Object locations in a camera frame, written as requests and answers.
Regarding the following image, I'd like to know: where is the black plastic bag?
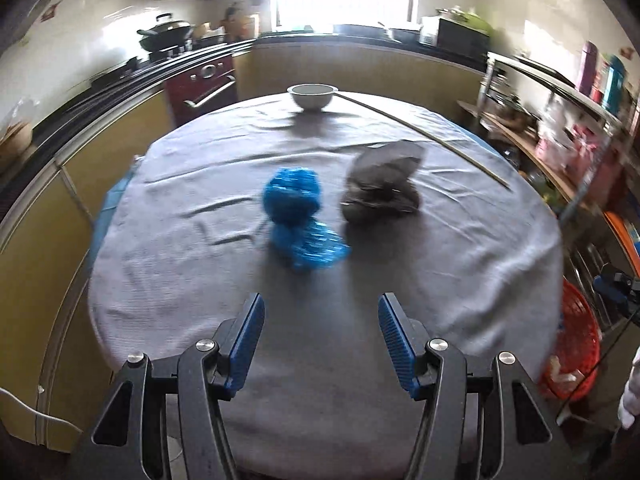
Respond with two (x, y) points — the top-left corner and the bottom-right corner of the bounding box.
(341, 140), (426, 224)

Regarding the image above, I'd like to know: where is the blue plastic bag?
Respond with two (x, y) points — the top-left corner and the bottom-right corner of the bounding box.
(262, 168), (350, 271)

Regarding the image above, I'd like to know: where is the white gloved right hand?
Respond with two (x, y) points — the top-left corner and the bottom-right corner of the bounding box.
(617, 348), (640, 430)

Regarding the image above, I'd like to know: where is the red plastic basket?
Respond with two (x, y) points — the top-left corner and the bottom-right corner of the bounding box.
(539, 278), (601, 401)

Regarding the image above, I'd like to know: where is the white pink plastic bag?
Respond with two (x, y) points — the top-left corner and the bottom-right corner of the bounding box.
(535, 101), (577, 171)

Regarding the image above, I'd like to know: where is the metal storage shelf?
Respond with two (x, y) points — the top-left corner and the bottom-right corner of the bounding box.
(470, 52), (630, 228)

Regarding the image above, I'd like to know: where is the teal thermos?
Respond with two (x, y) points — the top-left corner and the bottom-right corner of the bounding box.
(602, 55), (626, 116)

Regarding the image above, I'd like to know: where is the purple thermos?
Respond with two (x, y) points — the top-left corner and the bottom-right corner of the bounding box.
(577, 41), (599, 96)

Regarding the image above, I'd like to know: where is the grey tablecloth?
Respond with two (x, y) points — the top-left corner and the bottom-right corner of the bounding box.
(88, 94), (563, 479)

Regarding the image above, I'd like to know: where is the black microwave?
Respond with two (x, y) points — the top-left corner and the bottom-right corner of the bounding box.
(419, 16), (490, 61)

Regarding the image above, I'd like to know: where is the clay pot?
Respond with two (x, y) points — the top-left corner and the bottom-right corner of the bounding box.
(0, 122), (32, 172)

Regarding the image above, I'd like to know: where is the long wooden stick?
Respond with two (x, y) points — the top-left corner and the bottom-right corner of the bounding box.
(333, 90), (510, 190)

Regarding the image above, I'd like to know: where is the dark red oven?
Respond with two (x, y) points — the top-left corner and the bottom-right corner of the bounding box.
(164, 54), (239, 127)

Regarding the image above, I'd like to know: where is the white ceramic bowl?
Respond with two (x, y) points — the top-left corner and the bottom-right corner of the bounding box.
(288, 84), (337, 112)

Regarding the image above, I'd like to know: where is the black wok with lid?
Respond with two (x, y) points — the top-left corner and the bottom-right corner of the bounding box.
(137, 13), (193, 53)

